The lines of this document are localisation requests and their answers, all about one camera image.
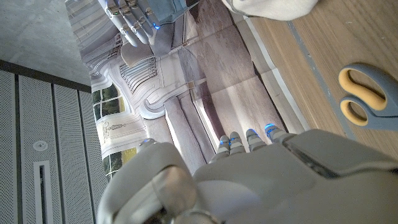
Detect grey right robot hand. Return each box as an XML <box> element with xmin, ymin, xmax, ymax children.
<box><xmin>98</xmin><ymin>0</ymin><xmax>162</xmax><ymax>48</ymax></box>

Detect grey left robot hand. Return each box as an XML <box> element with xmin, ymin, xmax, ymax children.
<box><xmin>96</xmin><ymin>123</ymin><xmax>398</xmax><ymax>224</ymax></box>

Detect round ceiling sensor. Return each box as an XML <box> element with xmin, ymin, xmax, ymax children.
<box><xmin>32</xmin><ymin>139</ymin><xmax>49</xmax><ymax>152</ymax></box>

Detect printed room backdrop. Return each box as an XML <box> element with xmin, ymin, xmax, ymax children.
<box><xmin>65</xmin><ymin>0</ymin><xmax>312</xmax><ymax>182</ymax></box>

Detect beige plaid fringed scarf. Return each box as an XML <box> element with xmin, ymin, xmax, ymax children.
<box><xmin>221</xmin><ymin>0</ymin><xmax>320</xmax><ymax>22</ymax></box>

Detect grey orange handled scissors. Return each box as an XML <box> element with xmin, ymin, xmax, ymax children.
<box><xmin>338</xmin><ymin>63</ymin><xmax>398</xmax><ymax>131</ymax></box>

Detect slot ceiling vent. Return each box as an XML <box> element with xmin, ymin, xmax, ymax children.
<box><xmin>33</xmin><ymin>161</ymin><xmax>53</xmax><ymax>224</ymax></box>

